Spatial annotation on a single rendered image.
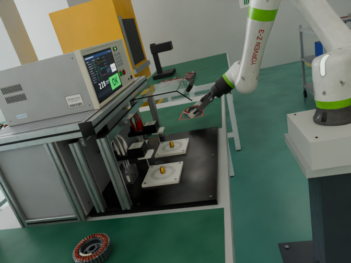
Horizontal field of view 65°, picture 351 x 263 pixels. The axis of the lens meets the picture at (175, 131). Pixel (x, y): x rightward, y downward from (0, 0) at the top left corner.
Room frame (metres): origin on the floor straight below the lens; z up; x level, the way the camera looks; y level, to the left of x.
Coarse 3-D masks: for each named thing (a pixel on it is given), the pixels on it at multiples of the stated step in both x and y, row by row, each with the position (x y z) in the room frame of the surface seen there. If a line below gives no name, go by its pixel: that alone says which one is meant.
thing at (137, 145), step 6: (132, 144) 1.04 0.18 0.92; (138, 144) 1.02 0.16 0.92; (144, 144) 1.02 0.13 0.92; (132, 150) 0.99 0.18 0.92; (138, 150) 0.98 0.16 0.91; (144, 150) 1.00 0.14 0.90; (150, 150) 1.02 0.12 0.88; (120, 156) 1.01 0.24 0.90; (126, 156) 0.99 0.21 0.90; (132, 156) 0.99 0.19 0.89; (138, 156) 0.98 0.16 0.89; (144, 156) 0.98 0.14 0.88; (150, 156) 0.98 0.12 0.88; (126, 162) 1.03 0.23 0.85; (126, 168) 1.03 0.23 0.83
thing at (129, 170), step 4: (132, 164) 1.06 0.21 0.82; (128, 168) 1.03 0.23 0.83; (132, 168) 1.02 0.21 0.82; (136, 168) 1.06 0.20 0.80; (124, 172) 1.00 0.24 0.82; (128, 172) 1.00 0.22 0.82; (132, 172) 1.01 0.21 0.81; (136, 172) 1.05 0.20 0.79; (124, 176) 1.00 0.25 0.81; (132, 176) 1.00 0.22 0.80; (136, 176) 1.03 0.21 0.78; (124, 180) 1.00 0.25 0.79; (132, 180) 0.99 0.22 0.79
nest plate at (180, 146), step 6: (186, 138) 1.29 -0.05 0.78; (162, 144) 1.29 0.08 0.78; (168, 144) 1.27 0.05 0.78; (174, 144) 1.25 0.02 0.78; (180, 144) 1.24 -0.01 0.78; (186, 144) 1.22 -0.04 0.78; (162, 150) 1.22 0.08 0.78; (168, 150) 1.20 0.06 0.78; (174, 150) 1.18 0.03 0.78; (180, 150) 1.17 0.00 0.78; (156, 156) 1.18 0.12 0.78; (162, 156) 1.17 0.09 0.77
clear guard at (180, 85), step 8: (176, 80) 1.37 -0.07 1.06; (184, 80) 1.36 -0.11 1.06; (144, 88) 1.38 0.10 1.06; (152, 88) 1.33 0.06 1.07; (160, 88) 1.28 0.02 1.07; (168, 88) 1.23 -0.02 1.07; (176, 88) 1.19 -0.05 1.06; (184, 88) 1.24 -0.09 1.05; (192, 88) 1.30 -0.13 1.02; (136, 96) 1.24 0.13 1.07; (144, 96) 1.20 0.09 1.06; (152, 96) 1.18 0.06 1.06; (184, 96) 1.15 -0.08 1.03; (192, 96) 1.19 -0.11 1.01
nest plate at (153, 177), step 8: (152, 168) 1.06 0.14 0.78; (168, 168) 1.02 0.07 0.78; (176, 168) 1.01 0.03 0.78; (152, 176) 0.99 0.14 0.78; (160, 176) 0.97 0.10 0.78; (168, 176) 0.96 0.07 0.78; (176, 176) 0.94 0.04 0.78; (144, 184) 0.94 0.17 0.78; (152, 184) 0.93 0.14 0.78; (160, 184) 0.93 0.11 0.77
